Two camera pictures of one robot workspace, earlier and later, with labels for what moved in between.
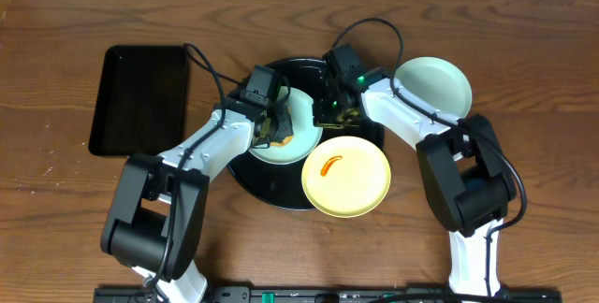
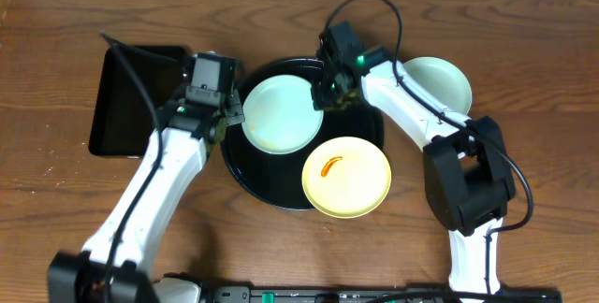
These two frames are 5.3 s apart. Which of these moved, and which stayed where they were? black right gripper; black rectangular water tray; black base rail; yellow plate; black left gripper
Moved: black left gripper; black right gripper
Stayed: black base rail; yellow plate; black rectangular water tray
